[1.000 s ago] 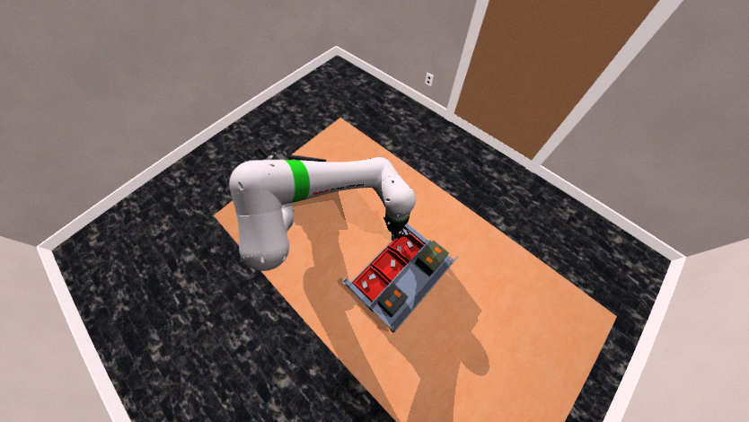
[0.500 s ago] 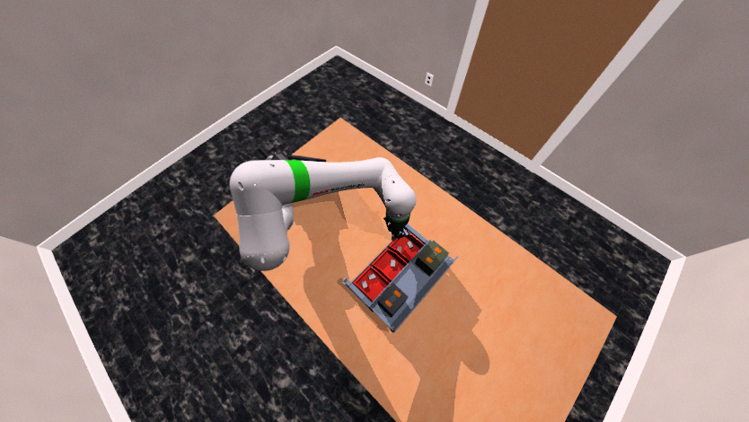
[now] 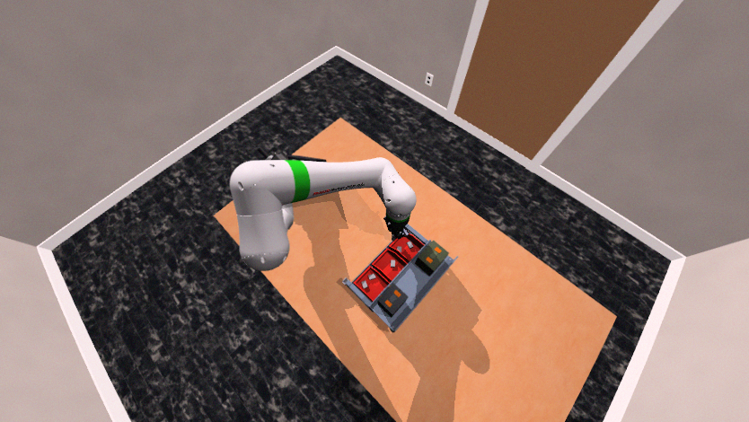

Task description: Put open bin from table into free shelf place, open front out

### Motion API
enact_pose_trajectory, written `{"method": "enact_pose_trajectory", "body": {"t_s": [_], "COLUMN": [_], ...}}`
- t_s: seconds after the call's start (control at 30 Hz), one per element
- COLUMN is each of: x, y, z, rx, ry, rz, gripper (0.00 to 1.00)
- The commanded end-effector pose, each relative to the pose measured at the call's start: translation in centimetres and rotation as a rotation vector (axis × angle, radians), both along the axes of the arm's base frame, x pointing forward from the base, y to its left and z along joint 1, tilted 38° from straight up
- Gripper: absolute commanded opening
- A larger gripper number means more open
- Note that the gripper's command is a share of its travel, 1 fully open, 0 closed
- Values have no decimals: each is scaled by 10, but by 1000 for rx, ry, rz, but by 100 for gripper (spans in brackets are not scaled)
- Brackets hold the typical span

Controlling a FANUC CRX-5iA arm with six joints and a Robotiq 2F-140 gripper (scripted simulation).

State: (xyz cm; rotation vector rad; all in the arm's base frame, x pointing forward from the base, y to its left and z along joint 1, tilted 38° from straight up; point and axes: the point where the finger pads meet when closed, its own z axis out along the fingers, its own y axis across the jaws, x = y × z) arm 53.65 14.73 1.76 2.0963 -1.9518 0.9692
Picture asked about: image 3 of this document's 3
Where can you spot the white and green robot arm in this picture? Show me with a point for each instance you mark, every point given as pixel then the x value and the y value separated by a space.
pixel 260 189

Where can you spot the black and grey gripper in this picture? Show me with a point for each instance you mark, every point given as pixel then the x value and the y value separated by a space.
pixel 397 235

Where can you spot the grey metal shelf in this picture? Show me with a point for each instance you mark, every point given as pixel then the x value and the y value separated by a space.
pixel 413 281

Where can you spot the dark grey case with orange latches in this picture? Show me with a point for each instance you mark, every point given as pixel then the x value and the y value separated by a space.
pixel 392 299

